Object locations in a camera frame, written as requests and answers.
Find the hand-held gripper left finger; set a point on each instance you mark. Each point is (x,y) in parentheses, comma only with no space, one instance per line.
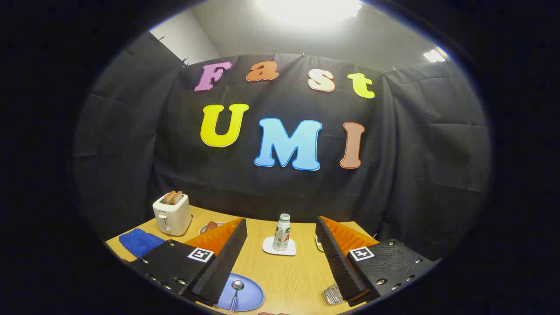
(227,258)

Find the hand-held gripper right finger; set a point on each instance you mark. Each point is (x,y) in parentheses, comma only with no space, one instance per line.
(334,258)

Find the white divided condiment dish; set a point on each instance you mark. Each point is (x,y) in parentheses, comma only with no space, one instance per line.
(319,243)

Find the brown meat piece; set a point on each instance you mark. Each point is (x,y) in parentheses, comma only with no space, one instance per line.
(211,226)

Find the grey food plate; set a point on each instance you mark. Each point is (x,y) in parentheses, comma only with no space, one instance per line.
(203,229)

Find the white square coaster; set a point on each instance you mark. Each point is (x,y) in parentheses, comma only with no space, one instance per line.
(267,247)

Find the blue round plate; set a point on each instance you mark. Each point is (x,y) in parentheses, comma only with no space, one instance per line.
(251,295)

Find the white bottle with green cap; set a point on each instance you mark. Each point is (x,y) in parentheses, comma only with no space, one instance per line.
(281,236)

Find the white toaster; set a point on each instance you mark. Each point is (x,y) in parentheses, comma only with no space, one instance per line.
(175,218)

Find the brown toast slice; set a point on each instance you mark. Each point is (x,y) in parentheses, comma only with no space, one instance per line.
(178,197)
(169,198)

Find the blue folded cloth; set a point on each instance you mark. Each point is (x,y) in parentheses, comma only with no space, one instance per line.
(140,243)

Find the black backdrop cloth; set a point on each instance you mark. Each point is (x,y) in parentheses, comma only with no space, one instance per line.
(393,153)

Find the small ceiling light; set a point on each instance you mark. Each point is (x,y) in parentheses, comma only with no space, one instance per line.
(434,55)

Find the large ceiling light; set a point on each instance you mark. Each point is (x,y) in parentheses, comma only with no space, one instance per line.
(306,8)

